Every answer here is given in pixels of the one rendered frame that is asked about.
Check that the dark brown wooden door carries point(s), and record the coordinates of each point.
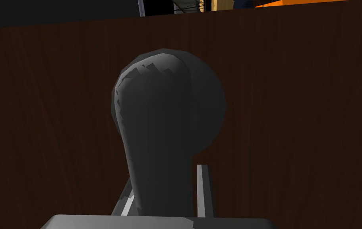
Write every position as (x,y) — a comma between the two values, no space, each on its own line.
(295,127)

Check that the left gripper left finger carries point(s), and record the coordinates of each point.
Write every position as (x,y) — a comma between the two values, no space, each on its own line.
(124,202)

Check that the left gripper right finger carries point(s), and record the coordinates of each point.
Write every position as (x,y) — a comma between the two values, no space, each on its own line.
(203,194)

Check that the dark grey round door knob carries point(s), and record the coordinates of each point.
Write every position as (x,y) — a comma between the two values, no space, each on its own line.
(165,121)

